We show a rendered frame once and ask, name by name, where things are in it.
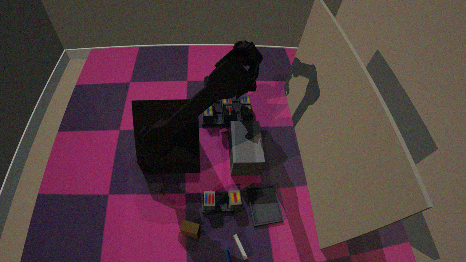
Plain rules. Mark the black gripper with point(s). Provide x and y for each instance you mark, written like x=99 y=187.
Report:
x=250 y=89

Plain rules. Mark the beige flat bar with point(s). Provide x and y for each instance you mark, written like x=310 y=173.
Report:
x=240 y=247

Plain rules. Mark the dark blue cylinder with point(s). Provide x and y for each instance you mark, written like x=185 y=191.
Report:
x=227 y=255

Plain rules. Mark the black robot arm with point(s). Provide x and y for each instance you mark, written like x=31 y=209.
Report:
x=227 y=80

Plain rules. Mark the tan flat board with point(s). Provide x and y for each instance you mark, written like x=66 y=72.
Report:
x=360 y=174

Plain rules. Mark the olive brown block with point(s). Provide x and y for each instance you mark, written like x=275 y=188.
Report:
x=190 y=229

